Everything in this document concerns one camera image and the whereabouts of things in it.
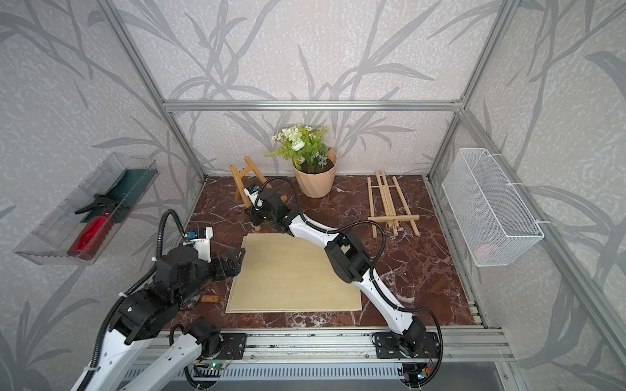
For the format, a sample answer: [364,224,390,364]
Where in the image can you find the clear plastic wall bin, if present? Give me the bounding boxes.
[14,153,159,266]

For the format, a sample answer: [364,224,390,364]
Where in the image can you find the white wire mesh basket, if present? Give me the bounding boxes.
[443,148,544,267]

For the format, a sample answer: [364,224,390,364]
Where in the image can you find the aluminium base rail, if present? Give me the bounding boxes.
[190,326,514,385]

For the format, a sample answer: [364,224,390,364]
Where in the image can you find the pink item in basket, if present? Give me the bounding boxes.
[474,244,498,262]

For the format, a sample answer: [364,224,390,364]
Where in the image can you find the green artificial plant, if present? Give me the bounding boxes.
[266,125,334,174]

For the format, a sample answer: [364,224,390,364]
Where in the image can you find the pink flower pot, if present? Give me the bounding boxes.
[294,150,337,198]

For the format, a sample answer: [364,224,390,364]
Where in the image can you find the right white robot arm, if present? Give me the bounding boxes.
[244,185,443,359]

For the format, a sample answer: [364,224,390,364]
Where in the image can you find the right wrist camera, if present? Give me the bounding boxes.
[244,184,262,210]

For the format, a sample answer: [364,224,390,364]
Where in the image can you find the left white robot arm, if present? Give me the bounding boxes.
[73,245,246,390]

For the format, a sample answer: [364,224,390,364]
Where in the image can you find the wooden easel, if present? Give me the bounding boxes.
[367,171,421,237]
[230,156,290,233]

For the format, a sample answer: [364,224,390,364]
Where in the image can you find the green dustpan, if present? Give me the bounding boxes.
[82,169,158,224]

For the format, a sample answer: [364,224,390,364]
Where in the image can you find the blue garden hand rake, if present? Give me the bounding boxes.
[200,295,221,304]

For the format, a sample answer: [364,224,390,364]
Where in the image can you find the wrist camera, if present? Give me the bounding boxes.
[244,184,262,210]
[184,226,214,262]

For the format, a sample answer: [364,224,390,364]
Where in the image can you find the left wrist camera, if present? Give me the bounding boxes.
[184,226,214,262]

